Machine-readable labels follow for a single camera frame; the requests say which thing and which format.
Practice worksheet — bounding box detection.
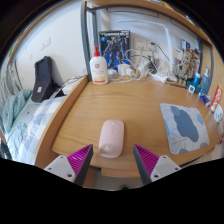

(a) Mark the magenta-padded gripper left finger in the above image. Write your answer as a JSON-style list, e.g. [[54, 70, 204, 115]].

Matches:
[[44, 143, 95, 187]]

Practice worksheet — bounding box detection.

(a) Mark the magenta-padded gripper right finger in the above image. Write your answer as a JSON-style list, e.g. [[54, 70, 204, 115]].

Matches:
[[133, 143, 183, 186]]

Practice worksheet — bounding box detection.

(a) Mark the pink computer mouse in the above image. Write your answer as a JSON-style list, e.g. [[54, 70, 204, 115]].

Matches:
[[98, 119, 125, 159]]

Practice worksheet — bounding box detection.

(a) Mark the grey blue-patterned mouse pad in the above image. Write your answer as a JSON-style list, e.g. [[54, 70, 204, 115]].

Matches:
[[159, 102, 211, 155]]

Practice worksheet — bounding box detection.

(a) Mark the blue white plaid quilt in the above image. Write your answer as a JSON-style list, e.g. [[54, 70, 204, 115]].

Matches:
[[4, 95, 66, 166]]

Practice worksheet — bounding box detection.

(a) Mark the teal blanket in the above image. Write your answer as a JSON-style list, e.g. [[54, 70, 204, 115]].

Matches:
[[1, 89, 33, 134]]

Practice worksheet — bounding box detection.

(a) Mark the blue snack packet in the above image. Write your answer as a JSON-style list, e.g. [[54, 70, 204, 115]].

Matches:
[[199, 93, 213, 107]]

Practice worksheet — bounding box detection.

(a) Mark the red chip can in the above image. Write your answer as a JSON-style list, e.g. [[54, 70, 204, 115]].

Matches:
[[209, 84, 224, 113]]

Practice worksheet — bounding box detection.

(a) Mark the white power strip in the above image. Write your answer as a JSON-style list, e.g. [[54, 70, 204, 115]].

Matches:
[[150, 72, 169, 84]]

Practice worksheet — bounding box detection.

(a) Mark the black bag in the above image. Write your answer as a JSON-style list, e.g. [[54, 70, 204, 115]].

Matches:
[[31, 55, 64, 104]]

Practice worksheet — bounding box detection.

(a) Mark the small blue-capped bottle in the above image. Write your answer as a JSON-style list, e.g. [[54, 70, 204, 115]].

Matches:
[[192, 72, 201, 88]]

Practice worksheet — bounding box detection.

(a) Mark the blue spray bottle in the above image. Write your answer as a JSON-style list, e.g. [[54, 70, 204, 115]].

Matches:
[[198, 64, 212, 96]]

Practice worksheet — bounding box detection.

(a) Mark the tan robot model figure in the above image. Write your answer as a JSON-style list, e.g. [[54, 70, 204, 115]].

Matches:
[[174, 49, 198, 84]]

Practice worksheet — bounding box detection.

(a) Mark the white power adapter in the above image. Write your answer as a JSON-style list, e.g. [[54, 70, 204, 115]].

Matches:
[[136, 58, 151, 76]]

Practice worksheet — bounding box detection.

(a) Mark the white charger block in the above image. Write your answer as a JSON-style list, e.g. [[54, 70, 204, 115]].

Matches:
[[117, 63, 134, 78]]

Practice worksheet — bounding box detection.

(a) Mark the white red-capped pump bottle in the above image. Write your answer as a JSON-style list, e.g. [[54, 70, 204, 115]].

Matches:
[[89, 45, 110, 85]]

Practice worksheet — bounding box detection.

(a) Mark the white desk lamp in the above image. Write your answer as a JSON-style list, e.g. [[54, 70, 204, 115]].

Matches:
[[115, 19, 176, 81]]

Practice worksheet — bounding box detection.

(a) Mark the colourful printed box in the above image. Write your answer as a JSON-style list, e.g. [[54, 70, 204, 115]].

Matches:
[[181, 39, 201, 68]]

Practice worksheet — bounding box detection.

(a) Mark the robot model kit box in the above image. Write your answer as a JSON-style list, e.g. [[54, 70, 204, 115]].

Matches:
[[98, 30, 132, 70]]

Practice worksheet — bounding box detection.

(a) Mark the white wall switch plate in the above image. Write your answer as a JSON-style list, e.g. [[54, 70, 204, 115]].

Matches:
[[39, 37, 52, 51]]

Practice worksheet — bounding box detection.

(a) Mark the white wall socket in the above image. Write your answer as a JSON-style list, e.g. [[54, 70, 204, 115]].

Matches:
[[134, 38, 148, 51]]

